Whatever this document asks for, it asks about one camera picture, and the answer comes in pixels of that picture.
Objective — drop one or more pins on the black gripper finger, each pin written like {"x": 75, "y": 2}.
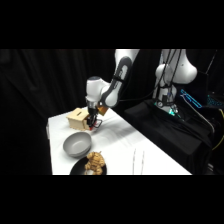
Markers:
{"x": 91, "y": 125}
{"x": 97, "y": 124}

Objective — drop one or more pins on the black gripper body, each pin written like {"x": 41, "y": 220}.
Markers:
{"x": 91, "y": 113}

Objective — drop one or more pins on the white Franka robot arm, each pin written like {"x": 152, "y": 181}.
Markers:
{"x": 115, "y": 86}

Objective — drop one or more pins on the light wooden box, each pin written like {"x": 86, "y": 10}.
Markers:
{"x": 76, "y": 120}

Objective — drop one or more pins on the grey bowl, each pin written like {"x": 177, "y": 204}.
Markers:
{"x": 77, "y": 144}

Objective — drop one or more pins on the wooden toy figure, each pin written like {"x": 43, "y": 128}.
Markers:
{"x": 95, "y": 162}

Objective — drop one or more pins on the black plate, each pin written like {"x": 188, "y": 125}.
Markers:
{"x": 78, "y": 169}

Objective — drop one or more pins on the clear tongs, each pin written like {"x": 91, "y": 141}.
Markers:
{"x": 134, "y": 162}

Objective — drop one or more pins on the black curtain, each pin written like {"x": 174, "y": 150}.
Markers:
{"x": 33, "y": 100}

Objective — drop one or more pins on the black cloth-covered robot stand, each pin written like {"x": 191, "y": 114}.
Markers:
{"x": 166, "y": 133}

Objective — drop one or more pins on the small green light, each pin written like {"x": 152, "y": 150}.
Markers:
{"x": 172, "y": 111}

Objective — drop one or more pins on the blue lit device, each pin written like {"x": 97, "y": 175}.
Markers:
{"x": 191, "y": 98}

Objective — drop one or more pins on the tan wrist camera box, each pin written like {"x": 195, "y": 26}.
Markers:
{"x": 102, "y": 110}

